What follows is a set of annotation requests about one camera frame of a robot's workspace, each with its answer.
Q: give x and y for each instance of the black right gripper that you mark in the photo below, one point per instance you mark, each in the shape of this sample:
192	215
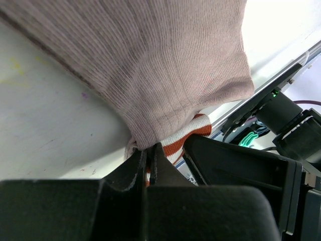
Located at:
307	220

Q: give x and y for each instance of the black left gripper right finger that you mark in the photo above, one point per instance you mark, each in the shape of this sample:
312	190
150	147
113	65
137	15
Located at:
178	210

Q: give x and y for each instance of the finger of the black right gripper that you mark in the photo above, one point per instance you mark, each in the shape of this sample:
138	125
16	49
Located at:
277	177

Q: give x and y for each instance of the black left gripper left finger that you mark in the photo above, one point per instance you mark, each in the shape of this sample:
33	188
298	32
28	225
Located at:
75	209

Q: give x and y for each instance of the beige sock orange stripes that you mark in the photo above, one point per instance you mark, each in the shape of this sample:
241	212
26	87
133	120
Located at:
90	81

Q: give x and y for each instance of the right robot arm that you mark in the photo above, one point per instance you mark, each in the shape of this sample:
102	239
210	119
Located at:
297	131

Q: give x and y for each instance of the aluminium table rail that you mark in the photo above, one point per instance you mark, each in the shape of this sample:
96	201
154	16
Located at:
238	115

